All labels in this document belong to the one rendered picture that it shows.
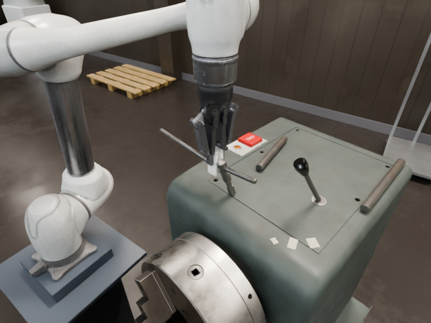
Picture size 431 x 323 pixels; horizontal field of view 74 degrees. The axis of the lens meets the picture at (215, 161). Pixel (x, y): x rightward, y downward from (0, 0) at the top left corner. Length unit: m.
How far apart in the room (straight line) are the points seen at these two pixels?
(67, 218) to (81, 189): 0.13
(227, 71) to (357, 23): 3.37
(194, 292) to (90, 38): 0.57
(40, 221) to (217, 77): 0.80
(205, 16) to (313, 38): 3.54
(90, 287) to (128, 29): 0.93
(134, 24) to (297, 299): 0.68
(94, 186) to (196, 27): 0.83
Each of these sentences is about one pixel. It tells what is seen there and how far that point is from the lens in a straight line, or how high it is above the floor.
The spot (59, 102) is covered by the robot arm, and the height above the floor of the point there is 1.39.
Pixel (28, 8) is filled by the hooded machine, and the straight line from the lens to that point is 7.63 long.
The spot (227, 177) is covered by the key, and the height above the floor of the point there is 1.33.
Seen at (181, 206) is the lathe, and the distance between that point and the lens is 0.79.
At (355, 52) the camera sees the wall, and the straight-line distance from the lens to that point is 3.93.
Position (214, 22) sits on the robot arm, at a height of 1.68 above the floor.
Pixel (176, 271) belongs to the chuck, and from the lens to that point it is 0.64.
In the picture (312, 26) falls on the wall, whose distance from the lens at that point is 4.03.
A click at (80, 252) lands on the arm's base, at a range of 1.28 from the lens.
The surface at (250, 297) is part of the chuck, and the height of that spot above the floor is 1.18.
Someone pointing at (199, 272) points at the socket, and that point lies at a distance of 0.63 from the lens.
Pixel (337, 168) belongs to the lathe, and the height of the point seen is 1.25.
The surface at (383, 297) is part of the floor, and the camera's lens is 2.29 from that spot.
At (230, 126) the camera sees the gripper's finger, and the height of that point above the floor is 1.44.
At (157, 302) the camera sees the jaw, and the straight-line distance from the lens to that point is 0.71.
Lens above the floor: 1.76
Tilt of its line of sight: 35 degrees down
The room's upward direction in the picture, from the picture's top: straight up
